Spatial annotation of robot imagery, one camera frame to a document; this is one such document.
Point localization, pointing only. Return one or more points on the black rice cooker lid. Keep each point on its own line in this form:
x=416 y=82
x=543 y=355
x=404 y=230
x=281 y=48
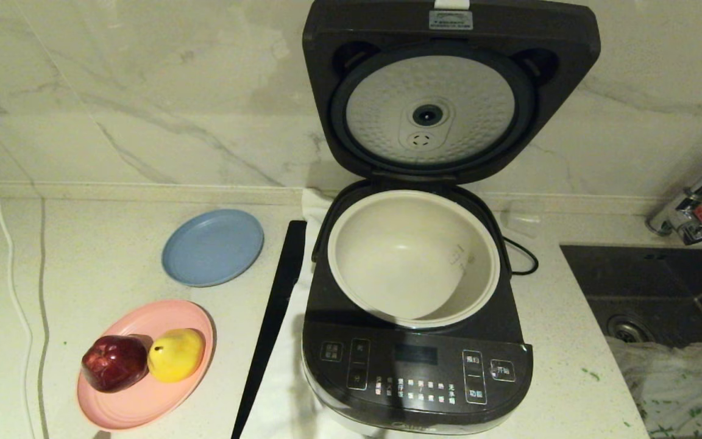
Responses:
x=430 y=146

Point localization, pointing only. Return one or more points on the white inner pot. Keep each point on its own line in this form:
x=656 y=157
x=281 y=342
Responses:
x=412 y=256

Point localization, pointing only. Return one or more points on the black rice cooker base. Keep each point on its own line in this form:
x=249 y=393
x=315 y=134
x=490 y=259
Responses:
x=418 y=366

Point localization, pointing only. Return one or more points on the long black flat strip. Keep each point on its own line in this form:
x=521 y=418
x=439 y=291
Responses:
x=272 y=323

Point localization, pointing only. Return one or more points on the blue plate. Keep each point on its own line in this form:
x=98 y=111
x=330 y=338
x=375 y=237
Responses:
x=212 y=247

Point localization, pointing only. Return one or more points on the clear plastic cup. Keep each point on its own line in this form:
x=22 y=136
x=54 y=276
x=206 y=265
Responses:
x=521 y=224

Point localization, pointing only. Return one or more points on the yellow pear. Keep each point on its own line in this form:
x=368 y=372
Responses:
x=177 y=355

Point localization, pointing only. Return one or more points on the red apple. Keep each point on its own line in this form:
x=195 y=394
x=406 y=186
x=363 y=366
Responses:
x=114 y=364

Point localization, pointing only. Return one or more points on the pink plate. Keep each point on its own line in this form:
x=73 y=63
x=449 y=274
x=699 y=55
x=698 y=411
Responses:
x=144 y=405

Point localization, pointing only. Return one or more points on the dark sink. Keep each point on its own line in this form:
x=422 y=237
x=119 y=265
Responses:
x=643 y=280

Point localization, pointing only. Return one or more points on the chrome faucet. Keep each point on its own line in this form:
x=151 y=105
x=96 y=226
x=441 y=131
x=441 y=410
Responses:
x=686 y=219

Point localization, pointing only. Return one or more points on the white green patterned cloth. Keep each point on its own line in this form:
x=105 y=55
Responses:
x=674 y=390

